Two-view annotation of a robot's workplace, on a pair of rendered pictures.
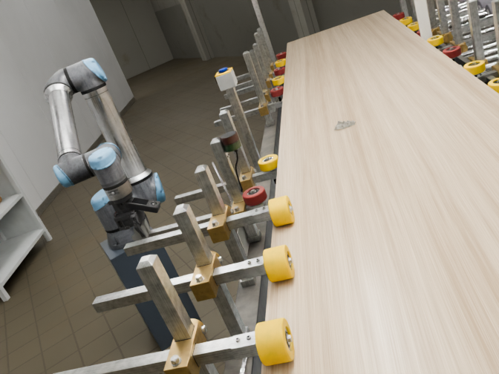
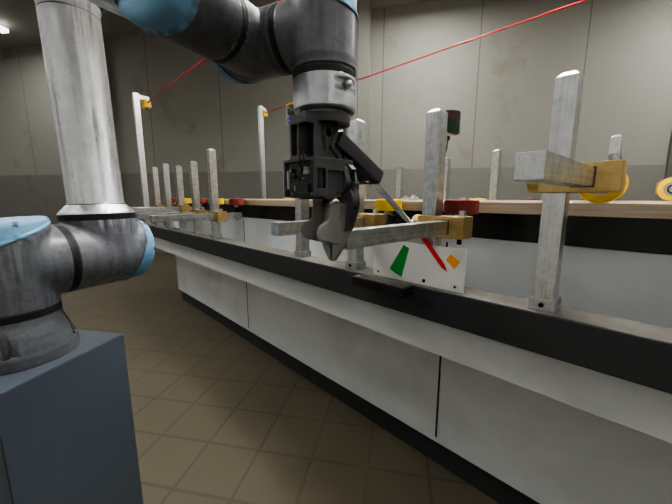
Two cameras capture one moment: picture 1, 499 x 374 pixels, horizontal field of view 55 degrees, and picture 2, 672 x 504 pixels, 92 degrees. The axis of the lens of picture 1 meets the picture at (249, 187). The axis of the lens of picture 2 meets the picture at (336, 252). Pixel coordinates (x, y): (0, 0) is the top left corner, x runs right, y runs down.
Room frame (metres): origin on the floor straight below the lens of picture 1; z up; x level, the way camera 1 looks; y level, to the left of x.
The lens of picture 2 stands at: (1.30, 0.83, 0.91)
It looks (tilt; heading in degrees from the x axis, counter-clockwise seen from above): 10 degrees down; 302
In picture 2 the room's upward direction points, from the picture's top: straight up
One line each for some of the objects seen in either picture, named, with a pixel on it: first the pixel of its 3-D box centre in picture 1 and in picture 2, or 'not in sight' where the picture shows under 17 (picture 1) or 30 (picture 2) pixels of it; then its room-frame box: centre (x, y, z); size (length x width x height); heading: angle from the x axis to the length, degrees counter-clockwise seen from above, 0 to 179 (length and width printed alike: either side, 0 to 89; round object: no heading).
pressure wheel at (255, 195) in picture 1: (258, 204); (460, 221); (1.47, -0.01, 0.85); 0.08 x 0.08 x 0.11
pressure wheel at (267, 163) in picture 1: (272, 171); (388, 216); (1.70, -0.10, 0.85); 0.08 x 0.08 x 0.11
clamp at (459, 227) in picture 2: (242, 208); (440, 225); (1.50, 0.05, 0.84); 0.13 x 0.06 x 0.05; 166
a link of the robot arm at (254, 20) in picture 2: (105, 158); (254, 44); (1.69, 0.45, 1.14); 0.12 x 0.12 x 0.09; 6
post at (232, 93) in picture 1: (246, 134); (301, 193); (2.02, -0.08, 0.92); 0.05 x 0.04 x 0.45; 166
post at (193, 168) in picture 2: (263, 86); (195, 204); (2.98, -0.32, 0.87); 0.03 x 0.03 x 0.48; 76
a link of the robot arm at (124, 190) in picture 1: (118, 190); (326, 100); (1.57, 0.43, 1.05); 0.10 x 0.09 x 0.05; 166
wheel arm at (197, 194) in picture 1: (226, 187); (343, 224); (1.75, 0.09, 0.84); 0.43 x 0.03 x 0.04; 76
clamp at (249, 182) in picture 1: (247, 178); (361, 221); (1.74, -0.01, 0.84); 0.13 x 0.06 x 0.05; 166
